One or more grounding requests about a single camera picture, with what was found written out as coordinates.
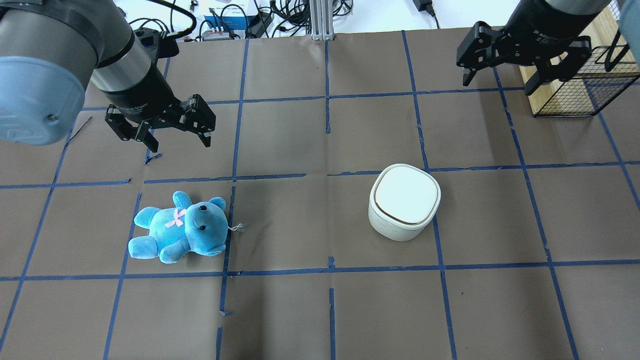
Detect black power adapter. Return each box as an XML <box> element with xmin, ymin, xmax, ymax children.
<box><xmin>245</xmin><ymin>11</ymin><xmax>274</xmax><ymax>39</ymax></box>

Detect blue white box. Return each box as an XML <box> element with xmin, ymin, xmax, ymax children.
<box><xmin>203</xmin><ymin>0</ymin><xmax>258</xmax><ymax>31</ymax></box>

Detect tangled black cables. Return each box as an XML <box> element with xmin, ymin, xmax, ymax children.
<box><xmin>270</xmin><ymin>0</ymin><xmax>356</xmax><ymax>34</ymax></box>

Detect white trash can with lid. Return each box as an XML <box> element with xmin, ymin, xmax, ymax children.
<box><xmin>367</xmin><ymin>163</ymin><xmax>442</xmax><ymax>242</ymax></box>

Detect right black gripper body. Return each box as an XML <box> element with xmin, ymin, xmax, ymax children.
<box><xmin>455</xmin><ymin>5</ymin><xmax>594</xmax><ymax>76</ymax></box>

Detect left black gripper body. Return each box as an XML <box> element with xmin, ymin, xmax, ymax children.
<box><xmin>103</xmin><ymin>75</ymin><xmax>217</xmax><ymax>138</ymax></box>

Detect brown paper table mat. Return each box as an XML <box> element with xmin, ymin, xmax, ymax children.
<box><xmin>1</xmin><ymin>28</ymin><xmax>640</xmax><ymax>360</ymax></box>

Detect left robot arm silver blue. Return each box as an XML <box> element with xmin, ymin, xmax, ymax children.
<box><xmin>0</xmin><ymin>0</ymin><xmax>217</xmax><ymax>153</ymax></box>

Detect black wire wooden shelf rack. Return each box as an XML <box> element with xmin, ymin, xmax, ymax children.
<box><xmin>528</xmin><ymin>0</ymin><xmax>640</xmax><ymax>117</ymax></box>

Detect aluminium profile post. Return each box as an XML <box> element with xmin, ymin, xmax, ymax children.
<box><xmin>308</xmin><ymin>0</ymin><xmax>335</xmax><ymax>41</ymax></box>

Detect blue teddy bear plush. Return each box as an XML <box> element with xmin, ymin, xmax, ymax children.
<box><xmin>127</xmin><ymin>191</ymin><xmax>245</xmax><ymax>264</ymax></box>

